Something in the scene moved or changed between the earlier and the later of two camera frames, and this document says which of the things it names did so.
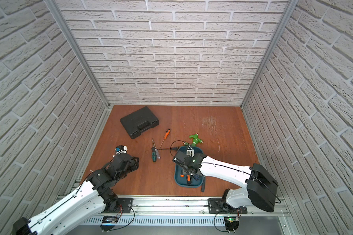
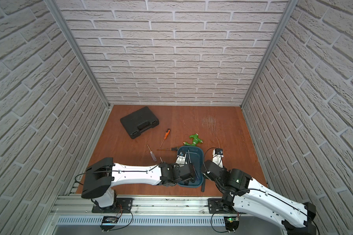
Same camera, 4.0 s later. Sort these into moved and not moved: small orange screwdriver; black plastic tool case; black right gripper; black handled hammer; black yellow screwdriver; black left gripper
Moved: black right gripper; black left gripper
Not moved: black plastic tool case; black handled hammer; black yellow screwdriver; small orange screwdriver
